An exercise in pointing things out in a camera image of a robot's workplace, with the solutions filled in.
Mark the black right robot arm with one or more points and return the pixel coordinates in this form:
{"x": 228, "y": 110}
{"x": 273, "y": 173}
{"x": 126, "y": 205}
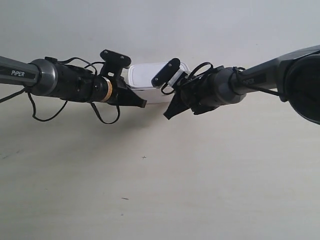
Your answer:
{"x": 293, "y": 77}

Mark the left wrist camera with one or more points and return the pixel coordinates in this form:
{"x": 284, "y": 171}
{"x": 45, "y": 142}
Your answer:
{"x": 114, "y": 63}

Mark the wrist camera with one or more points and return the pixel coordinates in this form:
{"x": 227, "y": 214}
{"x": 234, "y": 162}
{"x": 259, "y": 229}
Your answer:
{"x": 168, "y": 71}
{"x": 114, "y": 63}

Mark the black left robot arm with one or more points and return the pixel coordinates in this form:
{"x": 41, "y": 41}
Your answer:
{"x": 49, "y": 77}

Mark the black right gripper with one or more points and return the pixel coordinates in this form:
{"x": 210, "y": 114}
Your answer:
{"x": 188, "y": 97}

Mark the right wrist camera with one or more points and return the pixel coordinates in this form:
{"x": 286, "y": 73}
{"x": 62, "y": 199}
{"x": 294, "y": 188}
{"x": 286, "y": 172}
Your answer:
{"x": 168, "y": 71}

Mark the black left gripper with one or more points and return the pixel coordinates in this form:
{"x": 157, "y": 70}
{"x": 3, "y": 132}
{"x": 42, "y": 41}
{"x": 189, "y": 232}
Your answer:
{"x": 119, "y": 93}

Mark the white lidded plastic container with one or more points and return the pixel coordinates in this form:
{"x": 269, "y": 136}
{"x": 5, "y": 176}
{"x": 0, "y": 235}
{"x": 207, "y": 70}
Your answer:
{"x": 139, "y": 78}

